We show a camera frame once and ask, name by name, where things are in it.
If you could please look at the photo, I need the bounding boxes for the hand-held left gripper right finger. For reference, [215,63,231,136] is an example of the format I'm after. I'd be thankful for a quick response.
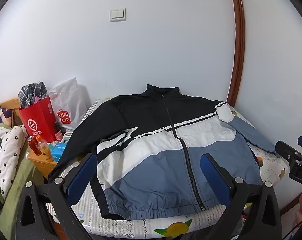
[200,152,283,240]

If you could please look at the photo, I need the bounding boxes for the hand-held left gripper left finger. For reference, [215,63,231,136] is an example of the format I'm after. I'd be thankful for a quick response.
[16,152,99,240]

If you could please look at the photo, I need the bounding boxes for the black white blue jacket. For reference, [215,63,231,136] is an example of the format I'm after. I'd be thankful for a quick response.
[48,84,283,219]

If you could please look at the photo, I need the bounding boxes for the blue tissue pack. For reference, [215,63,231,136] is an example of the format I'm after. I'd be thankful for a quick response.
[51,144,67,162]

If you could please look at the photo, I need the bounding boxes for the brown wooden baseboard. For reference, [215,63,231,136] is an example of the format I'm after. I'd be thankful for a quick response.
[280,195,302,215]

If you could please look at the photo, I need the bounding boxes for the wooden nightstand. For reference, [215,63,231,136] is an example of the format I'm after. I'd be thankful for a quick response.
[27,152,59,180]

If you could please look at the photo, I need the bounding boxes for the orange drink bottle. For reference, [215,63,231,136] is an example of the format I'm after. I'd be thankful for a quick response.
[35,134,53,162]

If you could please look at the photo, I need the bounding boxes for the red drink can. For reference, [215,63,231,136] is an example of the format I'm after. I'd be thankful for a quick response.
[28,135,42,155]

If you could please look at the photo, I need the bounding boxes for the green blanket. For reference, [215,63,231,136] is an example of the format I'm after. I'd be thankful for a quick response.
[0,152,45,233]

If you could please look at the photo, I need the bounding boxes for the red paper bag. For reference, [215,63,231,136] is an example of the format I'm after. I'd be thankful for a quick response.
[19,96,59,143]

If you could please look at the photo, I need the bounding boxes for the fruit print lace tablecloth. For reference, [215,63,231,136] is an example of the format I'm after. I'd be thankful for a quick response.
[44,100,291,239]

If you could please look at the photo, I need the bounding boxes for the white floral quilt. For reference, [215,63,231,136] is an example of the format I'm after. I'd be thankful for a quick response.
[0,124,29,213]

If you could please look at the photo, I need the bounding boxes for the white plastic shopping bag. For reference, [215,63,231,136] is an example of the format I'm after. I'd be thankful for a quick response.
[49,77,85,133]

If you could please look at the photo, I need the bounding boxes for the purple patterned cloth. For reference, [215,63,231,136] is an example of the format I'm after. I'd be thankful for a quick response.
[0,107,14,124]

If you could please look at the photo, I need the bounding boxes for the grey plaid cloth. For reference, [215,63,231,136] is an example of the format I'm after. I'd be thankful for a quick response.
[18,81,49,110]

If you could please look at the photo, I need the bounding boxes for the wooden bed headboard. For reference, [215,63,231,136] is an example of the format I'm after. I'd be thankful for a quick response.
[0,97,21,128]

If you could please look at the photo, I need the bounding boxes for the brown wooden door frame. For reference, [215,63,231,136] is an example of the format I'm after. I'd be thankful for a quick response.
[226,0,246,108]

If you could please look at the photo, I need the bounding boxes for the white wall light switch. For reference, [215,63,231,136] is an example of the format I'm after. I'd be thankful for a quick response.
[110,8,126,22]

